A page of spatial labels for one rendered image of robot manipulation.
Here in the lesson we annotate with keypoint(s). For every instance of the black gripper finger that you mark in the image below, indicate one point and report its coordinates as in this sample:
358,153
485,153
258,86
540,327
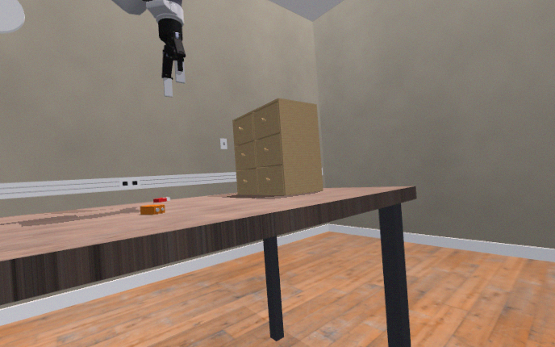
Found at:
178,59
166,73

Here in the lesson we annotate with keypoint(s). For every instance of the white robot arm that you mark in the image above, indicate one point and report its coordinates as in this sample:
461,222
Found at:
158,8

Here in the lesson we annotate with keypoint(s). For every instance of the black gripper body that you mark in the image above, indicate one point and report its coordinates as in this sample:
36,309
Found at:
166,27

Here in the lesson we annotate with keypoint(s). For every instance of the brown wooden chest of drawers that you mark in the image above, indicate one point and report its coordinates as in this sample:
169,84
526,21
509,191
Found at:
299,133

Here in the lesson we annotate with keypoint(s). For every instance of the brown wooden drawer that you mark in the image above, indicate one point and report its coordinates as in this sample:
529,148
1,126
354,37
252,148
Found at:
243,129
247,181
269,150
270,180
245,155
270,121

